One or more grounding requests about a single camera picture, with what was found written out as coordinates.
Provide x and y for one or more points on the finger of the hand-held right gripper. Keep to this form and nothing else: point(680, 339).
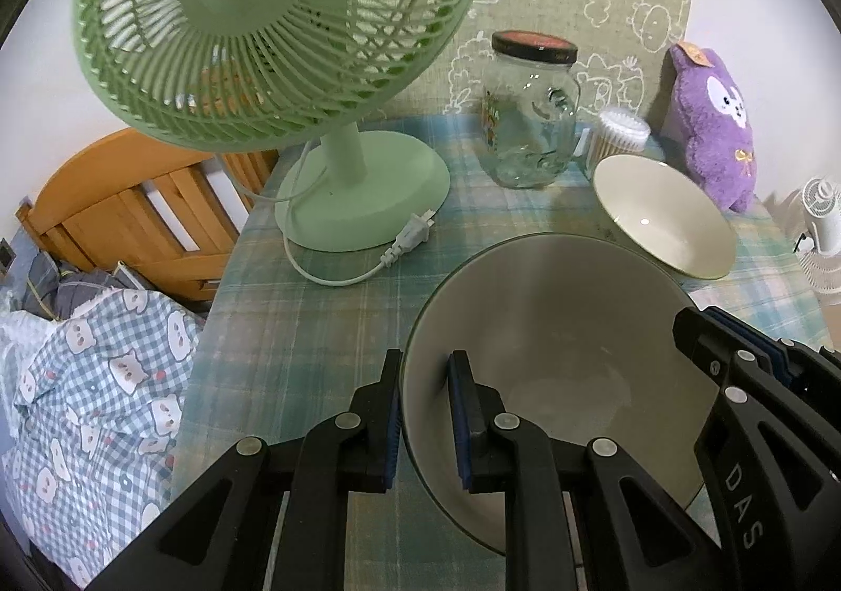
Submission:
point(778, 361)
point(706, 335)

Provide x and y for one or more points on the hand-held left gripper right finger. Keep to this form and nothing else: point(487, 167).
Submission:
point(460, 420)

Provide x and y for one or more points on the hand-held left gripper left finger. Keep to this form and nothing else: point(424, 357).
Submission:
point(392, 427)

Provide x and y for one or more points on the cream ceramic bowl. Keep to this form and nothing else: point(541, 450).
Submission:
point(571, 328)
point(663, 217)

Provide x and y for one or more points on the white standing fan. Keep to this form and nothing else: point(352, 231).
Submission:
point(821, 236)

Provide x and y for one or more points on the purple plush bunny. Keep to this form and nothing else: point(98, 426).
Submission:
point(716, 125)

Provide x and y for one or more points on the cotton swab container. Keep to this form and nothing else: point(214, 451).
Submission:
point(621, 131)

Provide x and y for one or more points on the glass jar with dark lid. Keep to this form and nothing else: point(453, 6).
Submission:
point(525, 125)

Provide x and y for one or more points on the blue checkered printed blanket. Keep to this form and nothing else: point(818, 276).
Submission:
point(85, 400)

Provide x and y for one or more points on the grey plaid cloth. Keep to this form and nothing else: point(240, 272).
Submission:
point(72, 289)

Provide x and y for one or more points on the wooden bed headboard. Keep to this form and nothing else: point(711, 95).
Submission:
point(118, 203)

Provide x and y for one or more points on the wall socket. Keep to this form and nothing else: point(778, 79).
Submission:
point(5, 254)

